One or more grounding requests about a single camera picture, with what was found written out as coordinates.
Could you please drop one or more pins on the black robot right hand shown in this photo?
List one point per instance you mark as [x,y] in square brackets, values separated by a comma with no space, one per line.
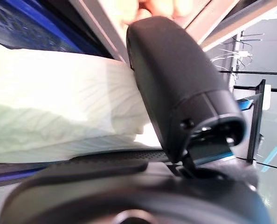
[175,70]

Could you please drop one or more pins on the green white napa cabbage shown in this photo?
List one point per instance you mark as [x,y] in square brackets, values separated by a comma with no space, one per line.
[59,93]

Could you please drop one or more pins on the blue plastic shopping basket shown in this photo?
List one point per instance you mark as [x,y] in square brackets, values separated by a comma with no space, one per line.
[47,23]

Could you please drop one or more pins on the wooden potato crate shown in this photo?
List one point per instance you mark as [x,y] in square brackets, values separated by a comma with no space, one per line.
[99,23]

